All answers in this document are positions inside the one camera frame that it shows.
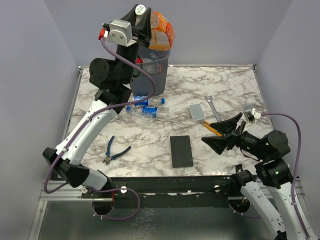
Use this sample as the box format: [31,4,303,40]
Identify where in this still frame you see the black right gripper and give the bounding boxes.
[202,111,268,160]

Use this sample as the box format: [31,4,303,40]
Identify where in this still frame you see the crushed orange plastic bottle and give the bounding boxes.
[148,10,175,51]

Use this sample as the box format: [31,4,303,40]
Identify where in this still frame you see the Starbucks latte bottle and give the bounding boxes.
[149,52,160,61]

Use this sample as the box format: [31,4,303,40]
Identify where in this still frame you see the red label clear bottle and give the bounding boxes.
[136,58,153,73]

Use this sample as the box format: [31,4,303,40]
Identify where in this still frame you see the small orange juice bottle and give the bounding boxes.
[156,64,164,74]

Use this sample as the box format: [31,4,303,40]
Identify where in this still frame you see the pepsi bottle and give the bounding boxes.
[126,106,169,119]
[128,95,165,107]

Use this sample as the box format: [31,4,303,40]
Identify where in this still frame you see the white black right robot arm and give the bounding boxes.
[201,113,318,240]

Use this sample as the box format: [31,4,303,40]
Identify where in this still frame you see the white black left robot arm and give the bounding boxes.
[42,4,157,198]

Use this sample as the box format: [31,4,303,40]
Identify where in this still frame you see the grey mesh waste bin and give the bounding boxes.
[130,46,170,96]

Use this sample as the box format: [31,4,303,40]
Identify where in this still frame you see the silver wrench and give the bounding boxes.
[204,95,222,122]

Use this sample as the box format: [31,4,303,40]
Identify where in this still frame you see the black block near centre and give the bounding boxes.
[170,135,194,168]

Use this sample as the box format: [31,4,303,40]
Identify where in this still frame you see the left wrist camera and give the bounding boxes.
[98,19,137,47]

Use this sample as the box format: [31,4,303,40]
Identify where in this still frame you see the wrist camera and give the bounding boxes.
[98,19,137,47]
[243,104,262,131]

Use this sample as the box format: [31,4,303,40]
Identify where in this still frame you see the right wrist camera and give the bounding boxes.
[243,104,262,131]

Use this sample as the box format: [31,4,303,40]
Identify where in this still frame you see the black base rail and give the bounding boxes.
[49,174,253,210]

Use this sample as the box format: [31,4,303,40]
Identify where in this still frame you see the blue handled pliers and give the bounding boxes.
[102,135,132,166]

